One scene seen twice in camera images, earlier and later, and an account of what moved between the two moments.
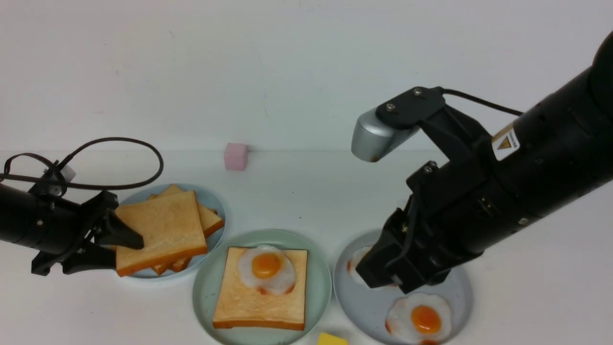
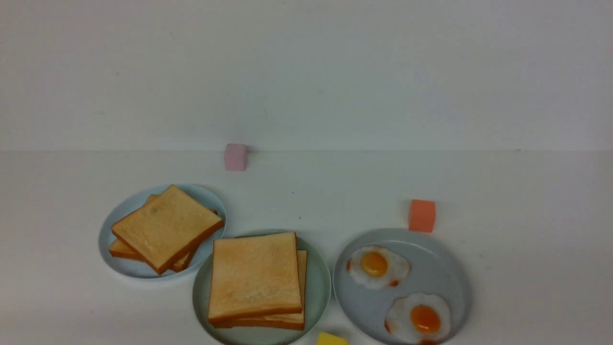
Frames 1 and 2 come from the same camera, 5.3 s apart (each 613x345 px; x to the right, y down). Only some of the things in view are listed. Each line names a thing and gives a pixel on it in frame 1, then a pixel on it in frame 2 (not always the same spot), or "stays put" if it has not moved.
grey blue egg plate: x=360 y=312 stays put
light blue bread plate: x=140 y=195 stays put
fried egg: x=421 y=317 stays put
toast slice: x=171 y=227 to x=288 y=320
